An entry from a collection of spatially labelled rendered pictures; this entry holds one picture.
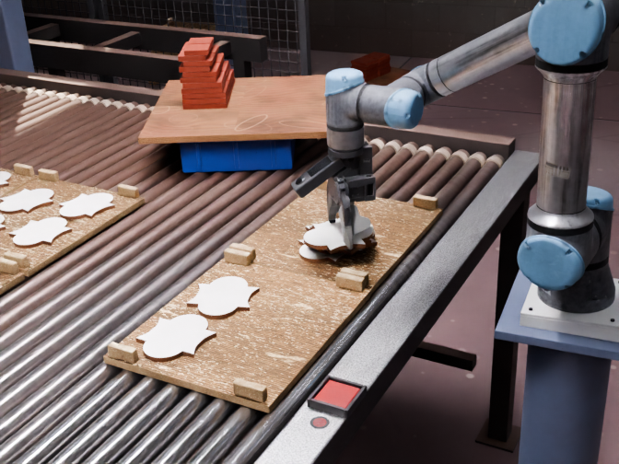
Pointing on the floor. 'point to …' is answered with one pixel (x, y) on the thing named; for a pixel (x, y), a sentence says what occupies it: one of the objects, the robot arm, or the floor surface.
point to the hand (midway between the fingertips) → (338, 235)
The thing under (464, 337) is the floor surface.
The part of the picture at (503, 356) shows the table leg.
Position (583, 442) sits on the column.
